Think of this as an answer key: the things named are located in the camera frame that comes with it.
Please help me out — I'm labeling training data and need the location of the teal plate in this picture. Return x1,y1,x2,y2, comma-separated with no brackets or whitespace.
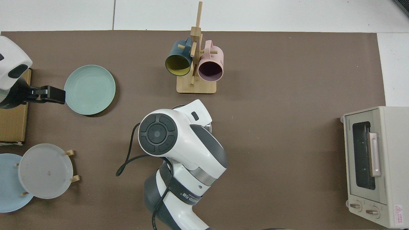
64,65,116,115

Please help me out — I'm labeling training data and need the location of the grey plate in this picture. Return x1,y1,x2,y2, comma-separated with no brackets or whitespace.
18,143,73,199

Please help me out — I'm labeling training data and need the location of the wooden plate rack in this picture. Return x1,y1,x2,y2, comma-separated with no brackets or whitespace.
15,149,80,196

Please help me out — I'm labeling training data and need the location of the light blue plate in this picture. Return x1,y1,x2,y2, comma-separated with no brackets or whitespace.
0,153,34,213

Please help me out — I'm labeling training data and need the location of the dark teal cup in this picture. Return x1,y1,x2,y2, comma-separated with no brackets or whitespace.
165,36,194,77

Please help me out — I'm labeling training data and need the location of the wooden cup stand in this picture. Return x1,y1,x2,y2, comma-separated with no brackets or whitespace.
176,1,218,94

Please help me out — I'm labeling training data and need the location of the pink cup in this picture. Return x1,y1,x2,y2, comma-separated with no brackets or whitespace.
197,40,224,81

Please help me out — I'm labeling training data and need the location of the brown table cloth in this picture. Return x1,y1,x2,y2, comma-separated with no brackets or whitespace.
0,30,386,230

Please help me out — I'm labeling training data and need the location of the pale toaster oven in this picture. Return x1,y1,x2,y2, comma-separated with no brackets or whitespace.
340,106,409,229

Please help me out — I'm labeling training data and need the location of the dark ribbed object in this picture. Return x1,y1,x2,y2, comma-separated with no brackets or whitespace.
392,0,409,17

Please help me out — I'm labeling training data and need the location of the wire basket with wooden floor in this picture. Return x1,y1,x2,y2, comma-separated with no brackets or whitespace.
0,68,32,146

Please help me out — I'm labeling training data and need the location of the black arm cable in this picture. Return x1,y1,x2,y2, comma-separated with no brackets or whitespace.
116,123,174,230

